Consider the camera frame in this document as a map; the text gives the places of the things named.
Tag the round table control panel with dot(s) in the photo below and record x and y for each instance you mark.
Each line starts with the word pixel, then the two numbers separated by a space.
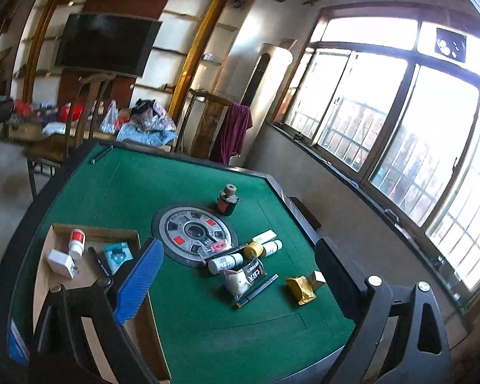
pixel 184 227

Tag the black pen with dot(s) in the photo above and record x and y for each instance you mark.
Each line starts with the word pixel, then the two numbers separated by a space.
pixel 253 294

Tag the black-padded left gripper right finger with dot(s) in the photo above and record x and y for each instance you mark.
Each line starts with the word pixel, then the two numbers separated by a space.
pixel 344 278

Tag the clear bag red item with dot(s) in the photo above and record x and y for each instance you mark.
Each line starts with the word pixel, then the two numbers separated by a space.
pixel 212 249

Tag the dark jar cork lid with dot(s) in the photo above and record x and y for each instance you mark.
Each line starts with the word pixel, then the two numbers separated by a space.
pixel 227 200

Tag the small grey box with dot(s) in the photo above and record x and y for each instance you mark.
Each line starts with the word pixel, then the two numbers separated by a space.
pixel 316 280

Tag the long white grey box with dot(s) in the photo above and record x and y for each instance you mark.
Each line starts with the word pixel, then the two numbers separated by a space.
pixel 264 237

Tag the green mahjong table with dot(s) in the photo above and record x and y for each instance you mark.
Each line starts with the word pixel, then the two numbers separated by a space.
pixel 204 339

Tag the gold foil packet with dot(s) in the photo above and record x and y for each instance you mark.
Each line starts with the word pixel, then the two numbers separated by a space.
pixel 301 289

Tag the cardboard tray box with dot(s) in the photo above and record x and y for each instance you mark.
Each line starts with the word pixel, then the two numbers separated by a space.
pixel 76 336

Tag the wooden chair near table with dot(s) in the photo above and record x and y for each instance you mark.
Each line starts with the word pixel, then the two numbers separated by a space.
pixel 55 149

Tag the black snack packet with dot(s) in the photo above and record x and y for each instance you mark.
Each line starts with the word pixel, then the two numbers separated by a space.
pixel 239 282

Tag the white standing air conditioner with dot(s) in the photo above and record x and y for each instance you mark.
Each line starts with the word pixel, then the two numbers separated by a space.
pixel 266 79

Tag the pile of clothes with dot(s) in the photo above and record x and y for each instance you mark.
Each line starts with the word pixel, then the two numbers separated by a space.
pixel 149 124

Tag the white bottle grey label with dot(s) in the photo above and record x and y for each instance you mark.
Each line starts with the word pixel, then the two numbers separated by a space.
pixel 225 262

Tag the black flat television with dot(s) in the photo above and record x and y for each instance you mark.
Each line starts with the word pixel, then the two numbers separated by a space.
pixel 107 42

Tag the wooden chair with cloth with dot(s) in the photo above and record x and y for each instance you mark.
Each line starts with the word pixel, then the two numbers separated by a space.
pixel 214 106

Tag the maroon cloth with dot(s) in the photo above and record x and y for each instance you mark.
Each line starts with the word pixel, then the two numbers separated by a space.
pixel 232 133

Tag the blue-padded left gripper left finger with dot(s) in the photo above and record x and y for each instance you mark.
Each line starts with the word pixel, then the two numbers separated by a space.
pixel 134 278

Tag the white power adapter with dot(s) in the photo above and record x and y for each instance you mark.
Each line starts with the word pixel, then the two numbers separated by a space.
pixel 62 264

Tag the low wooden tv bench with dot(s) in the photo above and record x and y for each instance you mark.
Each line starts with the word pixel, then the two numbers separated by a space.
pixel 32 131

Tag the white pill bottle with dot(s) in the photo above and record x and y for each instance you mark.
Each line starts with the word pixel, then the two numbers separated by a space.
pixel 271 248

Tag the window with metal frame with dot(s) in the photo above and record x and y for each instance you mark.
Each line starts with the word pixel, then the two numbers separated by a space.
pixel 389 99

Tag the white bottle red label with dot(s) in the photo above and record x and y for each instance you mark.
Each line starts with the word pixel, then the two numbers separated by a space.
pixel 76 245

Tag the blue tissue packet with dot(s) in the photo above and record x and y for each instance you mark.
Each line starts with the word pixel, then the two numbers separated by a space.
pixel 116 254

